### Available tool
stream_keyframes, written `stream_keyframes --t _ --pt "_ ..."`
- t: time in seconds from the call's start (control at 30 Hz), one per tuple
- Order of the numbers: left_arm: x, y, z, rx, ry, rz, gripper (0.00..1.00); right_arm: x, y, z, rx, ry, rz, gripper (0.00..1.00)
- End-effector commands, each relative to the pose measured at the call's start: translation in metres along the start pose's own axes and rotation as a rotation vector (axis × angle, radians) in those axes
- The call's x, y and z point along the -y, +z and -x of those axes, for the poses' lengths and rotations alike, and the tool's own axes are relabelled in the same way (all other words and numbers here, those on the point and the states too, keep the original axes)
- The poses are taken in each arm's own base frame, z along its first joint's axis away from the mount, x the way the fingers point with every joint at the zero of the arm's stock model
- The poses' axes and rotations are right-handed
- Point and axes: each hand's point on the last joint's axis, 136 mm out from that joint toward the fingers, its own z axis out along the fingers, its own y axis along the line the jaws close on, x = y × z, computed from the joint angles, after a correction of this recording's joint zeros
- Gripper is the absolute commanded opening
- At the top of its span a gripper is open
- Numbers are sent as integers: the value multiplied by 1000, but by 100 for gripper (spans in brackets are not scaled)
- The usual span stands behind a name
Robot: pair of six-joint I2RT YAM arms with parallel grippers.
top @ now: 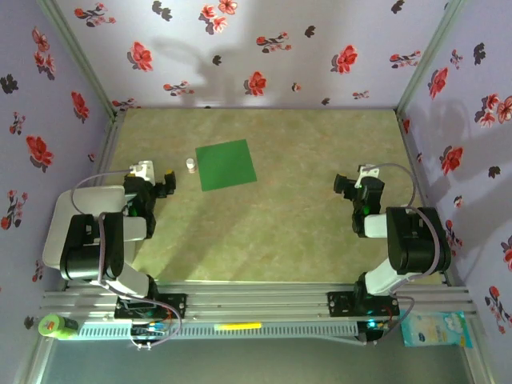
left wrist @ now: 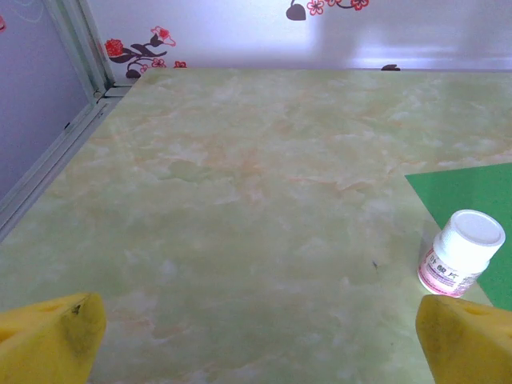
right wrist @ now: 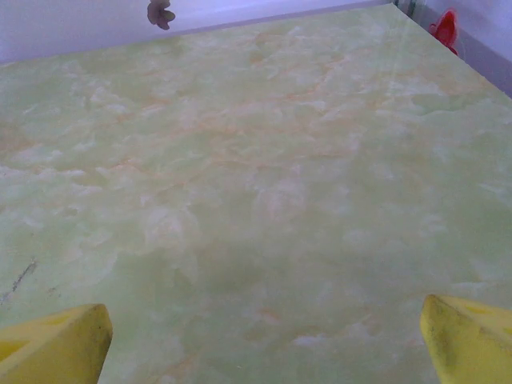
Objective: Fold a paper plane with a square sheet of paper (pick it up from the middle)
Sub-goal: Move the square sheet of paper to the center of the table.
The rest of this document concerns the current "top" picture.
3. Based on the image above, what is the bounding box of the green cloth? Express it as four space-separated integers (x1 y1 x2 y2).
194 138 258 192

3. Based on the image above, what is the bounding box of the white storage case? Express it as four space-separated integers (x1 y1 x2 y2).
42 186 128 279

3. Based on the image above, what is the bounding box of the small electronics board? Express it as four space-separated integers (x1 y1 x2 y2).
130 323 169 350
357 318 391 345

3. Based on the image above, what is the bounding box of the blue wet wipes packet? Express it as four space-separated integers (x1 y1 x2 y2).
399 310 474 348

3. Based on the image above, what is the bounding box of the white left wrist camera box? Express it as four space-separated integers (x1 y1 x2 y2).
128 160 156 187

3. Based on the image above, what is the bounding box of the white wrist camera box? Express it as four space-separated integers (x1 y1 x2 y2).
357 163 380 189
128 160 156 187

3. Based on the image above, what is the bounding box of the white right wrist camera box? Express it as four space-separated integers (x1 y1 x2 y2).
357 163 380 189

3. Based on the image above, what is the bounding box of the grey right arm cable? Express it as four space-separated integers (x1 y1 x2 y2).
362 162 441 347

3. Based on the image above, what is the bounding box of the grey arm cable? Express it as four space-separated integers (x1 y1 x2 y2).
362 162 441 347
70 169 183 351

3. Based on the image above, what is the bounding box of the aluminium side rail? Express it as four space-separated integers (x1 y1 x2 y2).
397 110 461 287
90 111 126 189

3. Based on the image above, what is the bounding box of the grey left arm cable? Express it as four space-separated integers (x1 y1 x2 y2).
70 169 183 351

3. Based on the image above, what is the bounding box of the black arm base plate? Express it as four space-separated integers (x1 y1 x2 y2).
326 290 401 318
114 294 188 320

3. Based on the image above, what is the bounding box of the aluminium frame rail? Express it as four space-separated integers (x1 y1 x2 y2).
39 282 479 321

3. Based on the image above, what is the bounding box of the aluminium corner post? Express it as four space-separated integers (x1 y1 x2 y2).
394 0 470 117
37 0 126 121

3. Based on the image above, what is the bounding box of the grey slotted cable duct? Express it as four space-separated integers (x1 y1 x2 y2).
78 322 359 341

